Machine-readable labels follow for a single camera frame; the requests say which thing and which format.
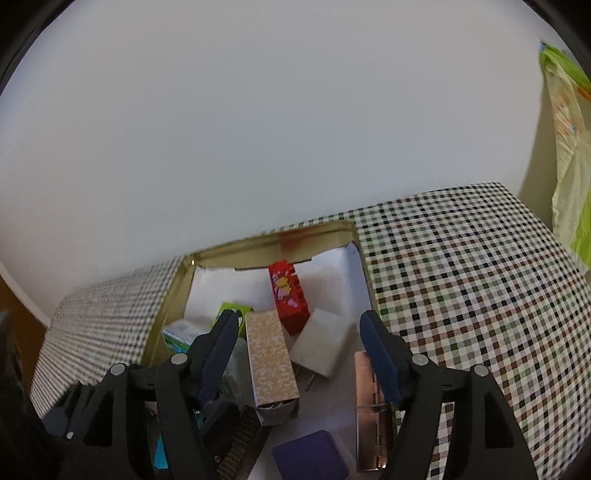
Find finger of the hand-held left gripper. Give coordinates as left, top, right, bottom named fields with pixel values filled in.
left=201, top=401, right=245, bottom=463

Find purple block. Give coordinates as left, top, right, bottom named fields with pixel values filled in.
left=271, top=429, right=350, bottom=480

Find white paper liner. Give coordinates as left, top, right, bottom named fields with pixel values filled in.
left=182, top=242, right=375, bottom=480

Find pink copper box with string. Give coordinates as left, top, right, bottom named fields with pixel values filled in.
left=355, top=351, right=398, bottom=472

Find green printed cloth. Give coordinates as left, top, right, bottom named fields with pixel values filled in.
left=539, top=41, right=591, bottom=268

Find patterned beige and white box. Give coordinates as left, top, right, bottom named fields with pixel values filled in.
left=245, top=311, right=302, bottom=428

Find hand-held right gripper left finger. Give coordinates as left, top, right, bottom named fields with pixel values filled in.
left=59, top=309, right=241, bottom=480

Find red cartoon print box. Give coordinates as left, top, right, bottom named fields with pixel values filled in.
left=269, top=261, right=311, bottom=336

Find white power plug adapter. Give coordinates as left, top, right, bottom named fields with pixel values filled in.
left=289, top=309, right=354, bottom=393

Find green block with soccer print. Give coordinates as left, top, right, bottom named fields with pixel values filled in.
left=216, top=302, right=254, bottom=337

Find gold metal tin box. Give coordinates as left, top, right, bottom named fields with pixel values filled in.
left=141, top=220, right=398, bottom=480

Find checked tablecloth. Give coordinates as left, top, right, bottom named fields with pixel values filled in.
left=30, top=181, right=591, bottom=480

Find cyan card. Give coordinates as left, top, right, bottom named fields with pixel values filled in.
left=152, top=436, right=169, bottom=472

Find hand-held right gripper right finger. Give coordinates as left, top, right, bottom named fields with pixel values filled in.
left=359, top=309, right=539, bottom=480

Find brown comb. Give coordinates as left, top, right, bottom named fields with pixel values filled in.
left=216, top=408, right=262, bottom=480

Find brown wooden door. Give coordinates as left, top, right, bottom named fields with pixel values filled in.
left=0, top=272, right=49, bottom=333

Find clear plastic wrapper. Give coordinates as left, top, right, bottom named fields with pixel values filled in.
left=219, top=339, right=252, bottom=402

